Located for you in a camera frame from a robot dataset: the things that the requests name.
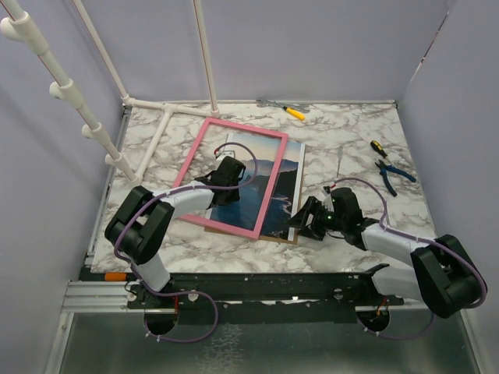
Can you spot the black yellow screwdriver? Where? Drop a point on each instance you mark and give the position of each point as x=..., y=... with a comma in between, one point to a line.
x=378, y=148

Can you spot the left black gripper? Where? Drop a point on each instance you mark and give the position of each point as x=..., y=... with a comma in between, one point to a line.
x=234, y=197

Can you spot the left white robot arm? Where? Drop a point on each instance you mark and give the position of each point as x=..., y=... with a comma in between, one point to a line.
x=139, y=226

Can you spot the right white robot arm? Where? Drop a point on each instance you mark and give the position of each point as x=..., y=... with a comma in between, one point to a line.
x=438, y=271

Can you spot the white pvc pipe rack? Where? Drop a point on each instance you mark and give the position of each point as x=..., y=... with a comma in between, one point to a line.
x=42, y=146

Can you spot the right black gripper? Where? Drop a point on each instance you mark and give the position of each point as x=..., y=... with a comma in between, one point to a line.
x=299, y=220

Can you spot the seascape photo print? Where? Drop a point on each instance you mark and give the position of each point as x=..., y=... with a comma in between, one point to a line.
x=258, y=154

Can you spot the brown fibreboard backing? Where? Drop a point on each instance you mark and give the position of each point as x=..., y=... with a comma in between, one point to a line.
x=293, y=239

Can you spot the clear tester screwdriver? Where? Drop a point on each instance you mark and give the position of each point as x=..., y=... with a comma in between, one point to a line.
x=339, y=160

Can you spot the pink picture frame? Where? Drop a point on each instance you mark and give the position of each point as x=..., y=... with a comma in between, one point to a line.
x=227, y=228

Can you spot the yellow handled screwdriver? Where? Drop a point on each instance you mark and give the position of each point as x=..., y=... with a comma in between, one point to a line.
x=294, y=113

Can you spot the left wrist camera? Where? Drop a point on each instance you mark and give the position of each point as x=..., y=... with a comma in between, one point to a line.
x=220, y=155

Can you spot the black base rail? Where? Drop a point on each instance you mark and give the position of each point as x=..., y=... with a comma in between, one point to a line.
x=263, y=298

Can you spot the silver wrench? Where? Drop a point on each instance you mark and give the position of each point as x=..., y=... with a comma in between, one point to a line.
x=303, y=108

